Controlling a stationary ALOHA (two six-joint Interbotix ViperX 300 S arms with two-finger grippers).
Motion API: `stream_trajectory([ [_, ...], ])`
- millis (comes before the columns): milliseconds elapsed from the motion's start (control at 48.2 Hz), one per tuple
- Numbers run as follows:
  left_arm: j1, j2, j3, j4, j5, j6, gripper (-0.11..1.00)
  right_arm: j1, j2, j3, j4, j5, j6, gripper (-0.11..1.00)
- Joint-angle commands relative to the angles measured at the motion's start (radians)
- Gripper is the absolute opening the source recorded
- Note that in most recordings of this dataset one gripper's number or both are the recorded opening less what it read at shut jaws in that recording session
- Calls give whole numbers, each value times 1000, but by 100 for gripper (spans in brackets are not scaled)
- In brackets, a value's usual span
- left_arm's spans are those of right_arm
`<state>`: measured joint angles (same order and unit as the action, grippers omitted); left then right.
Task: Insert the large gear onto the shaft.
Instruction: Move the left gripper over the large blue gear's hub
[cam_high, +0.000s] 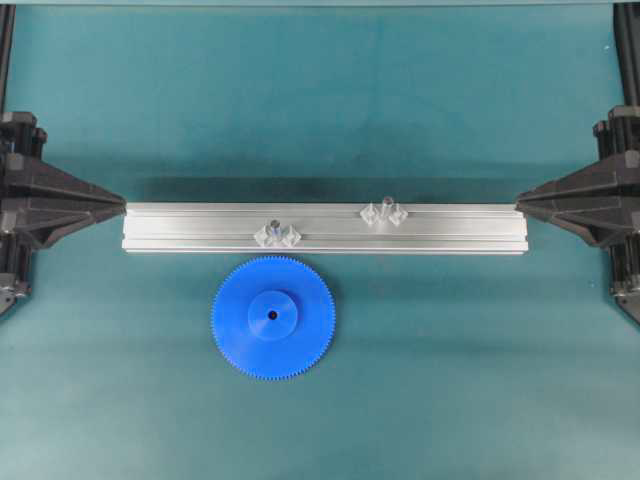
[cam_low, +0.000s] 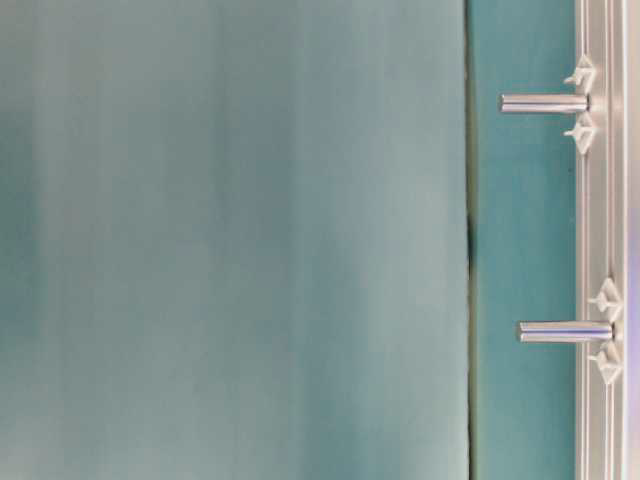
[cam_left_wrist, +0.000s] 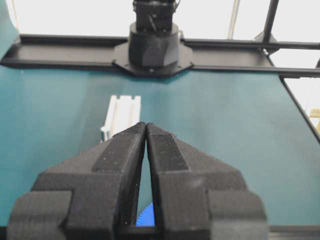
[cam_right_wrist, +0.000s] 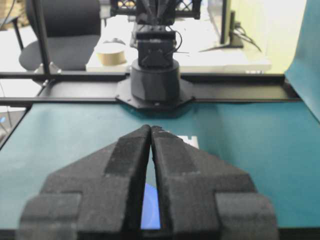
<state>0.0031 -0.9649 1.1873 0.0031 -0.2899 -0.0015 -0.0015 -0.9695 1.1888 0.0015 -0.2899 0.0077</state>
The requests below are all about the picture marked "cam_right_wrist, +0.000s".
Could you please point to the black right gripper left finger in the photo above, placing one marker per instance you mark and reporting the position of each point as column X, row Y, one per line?
column 98, row 197

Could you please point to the white table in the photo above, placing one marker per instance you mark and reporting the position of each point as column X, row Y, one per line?
column 197, row 54

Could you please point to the silver aluminium extrusion rail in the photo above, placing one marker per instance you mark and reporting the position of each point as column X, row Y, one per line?
column 191, row 140

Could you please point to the black frame rail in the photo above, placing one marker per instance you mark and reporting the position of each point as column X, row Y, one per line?
column 100, row 88

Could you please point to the black monitor stand with cables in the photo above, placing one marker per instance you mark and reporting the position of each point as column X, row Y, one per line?
column 225, row 32

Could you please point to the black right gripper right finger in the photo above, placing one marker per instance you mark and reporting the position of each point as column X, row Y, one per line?
column 202, row 197

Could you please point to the black office chair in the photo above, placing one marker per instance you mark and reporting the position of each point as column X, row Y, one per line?
column 73, row 29

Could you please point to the roll of brown tape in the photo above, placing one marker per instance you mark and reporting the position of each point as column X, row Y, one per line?
column 111, row 53

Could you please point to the large blue plastic gear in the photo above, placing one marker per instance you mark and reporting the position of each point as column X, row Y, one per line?
column 150, row 218

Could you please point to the black vertical frame post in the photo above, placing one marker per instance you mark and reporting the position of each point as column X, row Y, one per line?
column 49, row 68

